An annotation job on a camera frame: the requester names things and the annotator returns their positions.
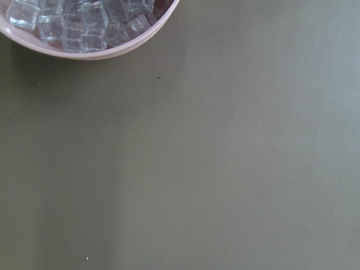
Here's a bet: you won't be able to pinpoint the pink bowl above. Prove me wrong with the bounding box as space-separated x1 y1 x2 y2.
1 1 179 61

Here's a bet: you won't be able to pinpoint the clear ice cubes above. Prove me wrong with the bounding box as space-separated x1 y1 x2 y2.
6 0 173 53

